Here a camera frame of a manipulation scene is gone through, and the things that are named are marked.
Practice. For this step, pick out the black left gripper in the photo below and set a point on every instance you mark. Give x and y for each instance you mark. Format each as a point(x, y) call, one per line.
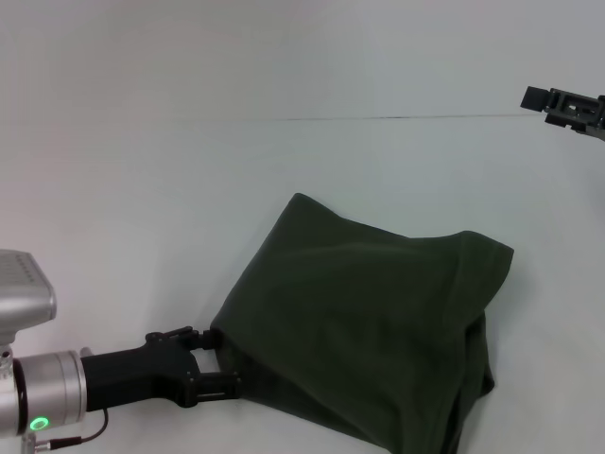
point(137, 373)

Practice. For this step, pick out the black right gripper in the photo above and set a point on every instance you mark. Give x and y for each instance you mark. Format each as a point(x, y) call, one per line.
point(601, 118)

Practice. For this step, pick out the dark green FREE t-shirt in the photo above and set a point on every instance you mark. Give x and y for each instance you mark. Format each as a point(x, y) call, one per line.
point(368, 321)

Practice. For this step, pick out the silver black wrist camera box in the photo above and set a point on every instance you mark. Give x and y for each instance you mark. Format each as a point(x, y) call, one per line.
point(23, 288)

